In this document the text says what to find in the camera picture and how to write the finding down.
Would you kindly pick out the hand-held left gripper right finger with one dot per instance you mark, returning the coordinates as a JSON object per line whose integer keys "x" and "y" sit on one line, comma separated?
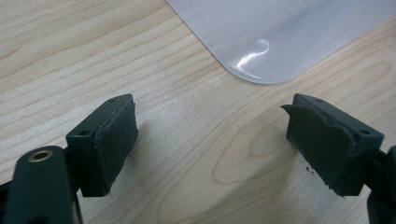
{"x": 330, "y": 143}

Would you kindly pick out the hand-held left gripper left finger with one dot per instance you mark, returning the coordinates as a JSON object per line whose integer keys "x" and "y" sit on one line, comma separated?
{"x": 106, "y": 146}

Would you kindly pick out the clear plastic box lid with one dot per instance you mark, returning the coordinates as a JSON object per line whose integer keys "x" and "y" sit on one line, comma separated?
{"x": 280, "y": 34}

